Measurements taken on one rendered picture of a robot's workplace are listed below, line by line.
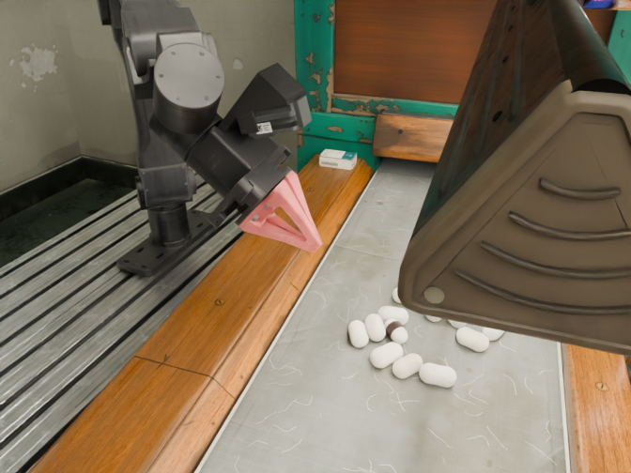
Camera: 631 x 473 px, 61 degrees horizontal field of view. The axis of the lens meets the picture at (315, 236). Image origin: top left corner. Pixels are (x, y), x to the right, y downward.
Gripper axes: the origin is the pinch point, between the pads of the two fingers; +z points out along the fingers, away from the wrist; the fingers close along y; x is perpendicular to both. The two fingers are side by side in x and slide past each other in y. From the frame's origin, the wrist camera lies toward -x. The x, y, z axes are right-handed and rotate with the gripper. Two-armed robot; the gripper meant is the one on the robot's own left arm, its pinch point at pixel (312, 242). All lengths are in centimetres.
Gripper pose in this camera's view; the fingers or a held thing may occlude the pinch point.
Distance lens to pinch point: 54.2
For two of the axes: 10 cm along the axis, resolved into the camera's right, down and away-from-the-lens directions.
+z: 7.2, 6.9, 0.9
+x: -6.1, 5.6, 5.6
